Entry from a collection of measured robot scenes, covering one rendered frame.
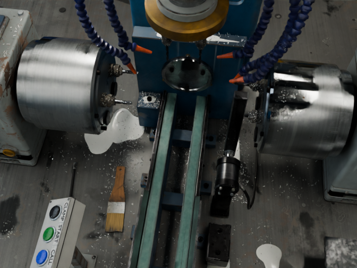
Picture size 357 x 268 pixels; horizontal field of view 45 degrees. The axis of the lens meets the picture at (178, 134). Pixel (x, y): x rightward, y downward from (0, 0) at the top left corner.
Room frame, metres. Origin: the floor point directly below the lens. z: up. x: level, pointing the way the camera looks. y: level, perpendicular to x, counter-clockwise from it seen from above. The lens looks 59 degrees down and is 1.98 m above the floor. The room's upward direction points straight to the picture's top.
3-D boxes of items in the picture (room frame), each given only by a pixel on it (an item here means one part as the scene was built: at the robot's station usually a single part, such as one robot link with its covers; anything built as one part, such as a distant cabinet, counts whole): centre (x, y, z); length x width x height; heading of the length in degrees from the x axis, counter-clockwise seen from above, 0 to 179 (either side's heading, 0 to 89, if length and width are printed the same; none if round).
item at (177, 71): (0.77, -0.02, 1.02); 0.15 x 0.02 x 0.15; 83
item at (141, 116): (0.76, 0.09, 0.86); 0.07 x 0.06 x 0.12; 83
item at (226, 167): (0.63, -0.18, 0.92); 0.45 x 0.13 x 0.24; 173
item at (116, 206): (0.48, 0.18, 0.80); 0.21 x 0.05 x 0.01; 178
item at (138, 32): (0.83, -0.03, 0.97); 0.30 x 0.11 x 0.34; 83
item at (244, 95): (0.53, -0.13, 1.12); 0.04 x 0.03 x 0.26; 173
